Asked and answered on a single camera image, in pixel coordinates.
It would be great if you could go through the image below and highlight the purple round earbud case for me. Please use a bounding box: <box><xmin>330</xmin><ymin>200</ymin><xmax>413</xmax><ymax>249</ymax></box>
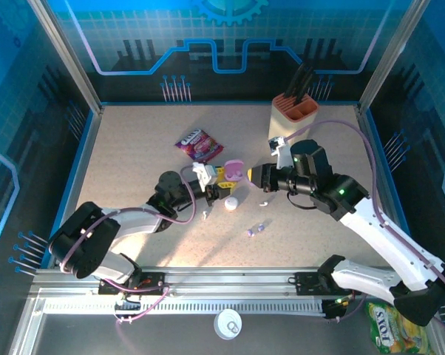
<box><xmin>224</xmin><ymin>158</ymin><xmax>246</xmax><ymax>183</ymax></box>

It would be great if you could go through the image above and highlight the purple berries candy bag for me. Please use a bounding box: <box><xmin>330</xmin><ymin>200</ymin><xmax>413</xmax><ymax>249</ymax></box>
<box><xmin>174</xmin><ymin>128</ymin><xmax>225</xmax><ymax>166</ymax></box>

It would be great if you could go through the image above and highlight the beige orange knife block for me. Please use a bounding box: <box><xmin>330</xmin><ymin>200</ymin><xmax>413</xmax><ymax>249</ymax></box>
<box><xmin>268</xmin><ymin>92</ymin><xmax>320</xmax><ymax>149</ymax></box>

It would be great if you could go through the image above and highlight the white can lid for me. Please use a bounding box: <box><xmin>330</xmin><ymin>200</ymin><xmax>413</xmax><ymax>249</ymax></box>
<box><xmin>213</xmin><ymin>309</ymin><xmax>243</xmax><ymax>340</ymax></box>

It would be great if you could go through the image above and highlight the green yellow candy bag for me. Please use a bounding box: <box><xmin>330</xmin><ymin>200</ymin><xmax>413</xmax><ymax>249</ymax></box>
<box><xmin>366</xmin><ymin>301</ymin><xmax>437</xmax><ymax>355</ymax></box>

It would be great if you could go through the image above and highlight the aluminium table side rail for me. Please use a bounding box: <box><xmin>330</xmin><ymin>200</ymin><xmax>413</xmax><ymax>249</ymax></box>
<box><xmin>54</xmin><ymin>105</ymin><xmax>105</xmax><ymax>268</ymax></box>

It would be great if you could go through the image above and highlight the long aluminium mounting rail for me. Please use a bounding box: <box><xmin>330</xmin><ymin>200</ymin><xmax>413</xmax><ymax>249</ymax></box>
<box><xmin>30</xmin><ymin>266</ymin><xmax>432</xmax><ymax>297</ymax></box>

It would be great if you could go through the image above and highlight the black handled knife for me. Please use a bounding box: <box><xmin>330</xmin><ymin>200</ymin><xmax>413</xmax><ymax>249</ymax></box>
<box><xmin>283</xmin><ymin>62</ymin><xmax>307</xmax><ymax>99</ymax></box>
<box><xmin>294</xmin><ymin>66</ymin><xmax>316</xmax><ymax>105</ymax></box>

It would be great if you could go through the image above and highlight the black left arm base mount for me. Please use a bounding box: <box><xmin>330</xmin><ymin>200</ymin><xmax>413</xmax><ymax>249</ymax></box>
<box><xmin>98</xmin><ymin>271</ymin><xmax>167</xmax><ymax>297</ymax></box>

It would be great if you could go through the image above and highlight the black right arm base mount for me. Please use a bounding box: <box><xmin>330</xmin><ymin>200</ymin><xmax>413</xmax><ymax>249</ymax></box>
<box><xmin>294</xmin><ymin>271</ymin><xmax>363</xmax><ymax>297</ymax></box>

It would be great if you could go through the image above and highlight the white slotted cable duct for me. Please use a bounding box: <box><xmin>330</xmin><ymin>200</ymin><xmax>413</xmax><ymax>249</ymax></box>
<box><xmin>41</xmin><ymin>300</ymin><xmax>329</xmax><ymax>316</ymax></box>

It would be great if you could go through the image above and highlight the aluminium frame post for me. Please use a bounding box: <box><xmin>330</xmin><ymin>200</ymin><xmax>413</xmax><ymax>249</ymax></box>
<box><xmin>356</xmin><ymin>0</ymin><xmax>432</xmax><ymax>112</ymax></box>
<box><xmin>27</xmin><ymin>0</ymin><xmax>104</xmax><ymax>114</ymax></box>

